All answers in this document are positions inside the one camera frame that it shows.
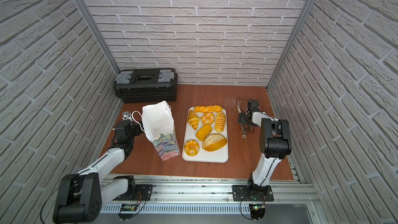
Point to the long twisted bread top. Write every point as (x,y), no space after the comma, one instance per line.
(208,109)

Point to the croissant bread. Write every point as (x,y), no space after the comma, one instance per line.
(193,119)

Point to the ring shaped bundt bread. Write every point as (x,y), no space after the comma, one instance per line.
(191,148)

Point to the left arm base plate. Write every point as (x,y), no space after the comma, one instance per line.
(142,193)

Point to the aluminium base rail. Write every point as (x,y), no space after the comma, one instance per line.
(197,195)

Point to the small circuit board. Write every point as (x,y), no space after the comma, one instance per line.
(128,211)
(257,212)

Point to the right small circuit board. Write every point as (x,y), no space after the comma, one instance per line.
(257,212)

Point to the striped oval bread roll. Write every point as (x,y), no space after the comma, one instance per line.
(220,122)

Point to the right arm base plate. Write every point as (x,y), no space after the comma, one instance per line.
(242,193)

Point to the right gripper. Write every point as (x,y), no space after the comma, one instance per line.
(242,118)

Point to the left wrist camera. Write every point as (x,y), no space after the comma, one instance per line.
(126,115)

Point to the black plastic toolbox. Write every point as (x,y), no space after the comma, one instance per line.
(146,85)

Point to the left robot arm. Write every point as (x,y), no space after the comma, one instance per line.
(81,195)

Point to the white paper bag colourful bottom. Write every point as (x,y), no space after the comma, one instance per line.
(158,125)

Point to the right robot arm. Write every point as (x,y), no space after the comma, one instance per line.
(275,144)

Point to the white rectangular tray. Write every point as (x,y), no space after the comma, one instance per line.
(218,156)

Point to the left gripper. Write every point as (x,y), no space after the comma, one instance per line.
(137,127)

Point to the large oval crusty loaf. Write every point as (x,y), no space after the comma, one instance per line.
(214,142)

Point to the round knotted bun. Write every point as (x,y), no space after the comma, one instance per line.
(208,118)

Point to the small rectangular golden loaf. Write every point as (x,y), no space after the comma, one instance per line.
(203,132)

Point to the left small circuit board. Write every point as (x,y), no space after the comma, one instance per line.
(128,211)

